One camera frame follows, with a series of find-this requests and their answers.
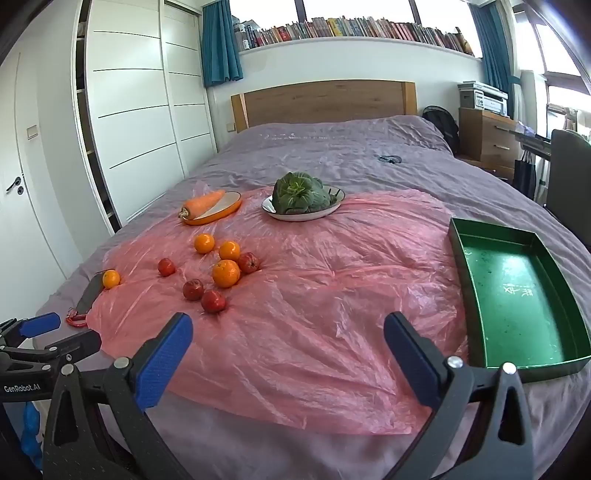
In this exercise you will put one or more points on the right teal curtain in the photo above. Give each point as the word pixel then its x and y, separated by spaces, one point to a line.
pixel 496 59

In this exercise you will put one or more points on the green leafy cabbage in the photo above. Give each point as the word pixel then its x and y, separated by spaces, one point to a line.
pixel 301 193

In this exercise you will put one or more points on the orange oval dish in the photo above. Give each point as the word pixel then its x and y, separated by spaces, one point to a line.
pixel 226 206

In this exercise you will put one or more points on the wooden headboard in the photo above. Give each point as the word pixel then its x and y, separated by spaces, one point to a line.
pixel 324 101

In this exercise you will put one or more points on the grey office chair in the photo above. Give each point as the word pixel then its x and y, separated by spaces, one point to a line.
pixel 568 196

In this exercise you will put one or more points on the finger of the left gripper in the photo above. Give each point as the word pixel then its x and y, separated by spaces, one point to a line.
pixel 15 331
pixel 21 361

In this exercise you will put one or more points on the white door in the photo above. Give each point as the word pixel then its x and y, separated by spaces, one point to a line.
pixel 29 271

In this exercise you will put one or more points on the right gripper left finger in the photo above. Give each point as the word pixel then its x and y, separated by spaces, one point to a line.
pixel 133 385

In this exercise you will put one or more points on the desk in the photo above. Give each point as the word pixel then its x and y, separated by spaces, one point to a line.
pixel 531 142

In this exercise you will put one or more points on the carrot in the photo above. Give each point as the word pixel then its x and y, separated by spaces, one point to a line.
pixel 195 207

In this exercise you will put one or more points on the dark blue tote bag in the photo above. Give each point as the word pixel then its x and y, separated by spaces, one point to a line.
pixel 525 178

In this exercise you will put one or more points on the wooden drawer chest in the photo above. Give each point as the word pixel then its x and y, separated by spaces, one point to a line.
pixel 487 141

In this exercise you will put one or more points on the row of books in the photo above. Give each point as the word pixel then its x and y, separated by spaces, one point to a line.
pixel 249 35

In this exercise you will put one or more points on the pink plastic sheet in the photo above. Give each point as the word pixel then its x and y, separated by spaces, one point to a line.
pixel 301 341

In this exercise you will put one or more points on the light switch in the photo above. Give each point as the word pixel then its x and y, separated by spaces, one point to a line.
pixel 32 132

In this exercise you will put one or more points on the green rectangular tray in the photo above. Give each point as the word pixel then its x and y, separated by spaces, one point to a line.
pixel 519 307

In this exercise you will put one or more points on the black backpack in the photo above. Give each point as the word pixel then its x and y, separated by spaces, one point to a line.
pixel 445 123

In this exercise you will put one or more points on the black smartphone red case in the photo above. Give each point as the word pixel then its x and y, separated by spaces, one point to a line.
pixel 90 294

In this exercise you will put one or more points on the teal curtain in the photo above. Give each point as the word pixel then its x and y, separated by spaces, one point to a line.
pixel 496 59
pixel 219 49

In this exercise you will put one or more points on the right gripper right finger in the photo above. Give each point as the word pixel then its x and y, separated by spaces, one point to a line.
pixel 443 384

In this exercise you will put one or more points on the small dark object on bed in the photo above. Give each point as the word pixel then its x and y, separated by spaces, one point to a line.
pixel 391 159

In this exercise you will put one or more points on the red apple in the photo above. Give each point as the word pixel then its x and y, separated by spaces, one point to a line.
pixel 248 263
pixel 193 290
pixel 213 302
pixel 166 267

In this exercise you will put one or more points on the left teal curtain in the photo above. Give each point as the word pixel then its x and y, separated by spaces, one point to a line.
pixel 219 49

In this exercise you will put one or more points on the large orange front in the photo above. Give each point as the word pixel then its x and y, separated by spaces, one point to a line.
pixel 225 273

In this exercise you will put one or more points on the white printer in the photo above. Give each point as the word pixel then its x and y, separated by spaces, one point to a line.
pixel 480 96

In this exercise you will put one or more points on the white sliding wardrobe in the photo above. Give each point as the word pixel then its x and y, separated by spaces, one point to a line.
pixel 142 100

